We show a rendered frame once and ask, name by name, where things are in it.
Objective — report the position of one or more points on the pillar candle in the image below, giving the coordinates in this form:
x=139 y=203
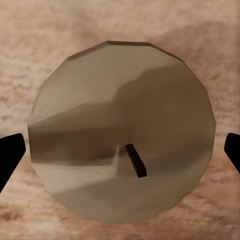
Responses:
x=121 y=132

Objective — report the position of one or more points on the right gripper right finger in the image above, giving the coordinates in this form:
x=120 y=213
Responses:
x=232 y=149

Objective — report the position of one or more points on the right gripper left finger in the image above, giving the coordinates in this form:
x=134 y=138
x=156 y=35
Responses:
x=12 y=149

